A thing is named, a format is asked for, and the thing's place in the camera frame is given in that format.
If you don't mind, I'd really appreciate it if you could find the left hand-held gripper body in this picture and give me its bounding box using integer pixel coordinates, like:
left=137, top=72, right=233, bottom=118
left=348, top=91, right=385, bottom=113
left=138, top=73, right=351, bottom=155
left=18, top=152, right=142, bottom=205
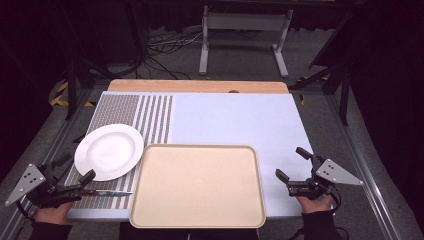
left=4, top=162, right=84, bottom=209

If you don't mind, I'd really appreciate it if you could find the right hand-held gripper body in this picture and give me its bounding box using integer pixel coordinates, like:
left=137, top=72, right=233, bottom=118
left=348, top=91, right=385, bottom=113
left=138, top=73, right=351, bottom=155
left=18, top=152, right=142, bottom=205
left=286, top=155, right=365, bottom=201

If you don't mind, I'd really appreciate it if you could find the dark-handled table knife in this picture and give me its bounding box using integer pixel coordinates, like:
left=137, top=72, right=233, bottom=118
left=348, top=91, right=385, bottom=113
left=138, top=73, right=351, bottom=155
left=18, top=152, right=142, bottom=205
left=81, top=188, right=134, bottom=198

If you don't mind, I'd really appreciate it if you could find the person's left hand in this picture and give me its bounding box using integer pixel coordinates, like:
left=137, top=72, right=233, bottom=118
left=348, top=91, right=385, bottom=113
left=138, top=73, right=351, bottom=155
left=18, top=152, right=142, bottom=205
left=33, top=200, right=73, bottom=225

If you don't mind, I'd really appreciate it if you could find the person's right hand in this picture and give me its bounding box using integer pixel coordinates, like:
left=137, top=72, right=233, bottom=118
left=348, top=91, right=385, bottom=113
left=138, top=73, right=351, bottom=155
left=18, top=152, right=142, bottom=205
left=296, top=194, right=335, bottom=215

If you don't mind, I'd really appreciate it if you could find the white round plate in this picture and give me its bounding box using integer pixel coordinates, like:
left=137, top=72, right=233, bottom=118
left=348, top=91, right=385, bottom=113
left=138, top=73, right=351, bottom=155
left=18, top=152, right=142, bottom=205
left=73, top=123, right=145, bottom=182

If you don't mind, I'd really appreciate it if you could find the yellow black floor tape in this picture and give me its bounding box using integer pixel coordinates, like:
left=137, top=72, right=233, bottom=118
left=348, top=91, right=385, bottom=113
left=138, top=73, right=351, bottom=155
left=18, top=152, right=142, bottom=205
left=49, top=81, right=97, bottom=109

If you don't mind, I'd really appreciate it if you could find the black metal stand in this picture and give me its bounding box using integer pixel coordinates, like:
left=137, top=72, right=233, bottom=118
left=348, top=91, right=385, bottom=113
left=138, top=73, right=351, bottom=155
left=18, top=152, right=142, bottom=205
left=64, top=55, right=145, bottom=121
left=287, top=13, right=355, bottom=127

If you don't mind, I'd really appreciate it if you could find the pale blue table board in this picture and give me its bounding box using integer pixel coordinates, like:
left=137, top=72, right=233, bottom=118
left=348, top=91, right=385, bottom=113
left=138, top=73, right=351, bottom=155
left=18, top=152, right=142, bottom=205
left=66, top=90, right=315, bottom=222

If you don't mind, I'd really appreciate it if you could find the striped woven placemat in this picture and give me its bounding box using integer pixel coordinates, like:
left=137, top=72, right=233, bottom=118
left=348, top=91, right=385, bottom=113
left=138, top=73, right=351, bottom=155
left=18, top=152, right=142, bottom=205
left=64, top=94, right=175, bottom=211

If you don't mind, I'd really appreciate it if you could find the beige plastic tray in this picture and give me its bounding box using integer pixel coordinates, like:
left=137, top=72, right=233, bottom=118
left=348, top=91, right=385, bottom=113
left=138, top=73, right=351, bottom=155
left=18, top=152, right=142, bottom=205
left=128, top=143, right=267, bottom=230

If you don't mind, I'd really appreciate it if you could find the white metal stand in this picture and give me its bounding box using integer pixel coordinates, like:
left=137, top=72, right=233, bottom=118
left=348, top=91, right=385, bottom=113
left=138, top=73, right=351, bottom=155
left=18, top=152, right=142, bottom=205
left=198, top=4, right=295, bottom=79

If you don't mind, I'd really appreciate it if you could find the aluminium floor rail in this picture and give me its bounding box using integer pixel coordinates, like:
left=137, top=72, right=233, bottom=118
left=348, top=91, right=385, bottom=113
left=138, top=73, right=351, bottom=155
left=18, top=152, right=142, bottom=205
left=0, top=88, right=98, bottom=240
left=324, top=94, right=405, bottom=240

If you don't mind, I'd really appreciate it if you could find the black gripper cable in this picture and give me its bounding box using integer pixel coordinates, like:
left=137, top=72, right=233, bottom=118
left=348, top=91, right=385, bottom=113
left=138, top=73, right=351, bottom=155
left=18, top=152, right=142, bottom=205
left=15, top=201, right=35, bottom=222
left=328, top=186, right=343, bottom=213

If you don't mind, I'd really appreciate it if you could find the bundle of floor cables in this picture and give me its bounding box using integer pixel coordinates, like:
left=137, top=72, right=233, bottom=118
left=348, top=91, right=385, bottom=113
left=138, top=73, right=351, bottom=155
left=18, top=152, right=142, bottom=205
left=144, top=29, right=205, bottom=81

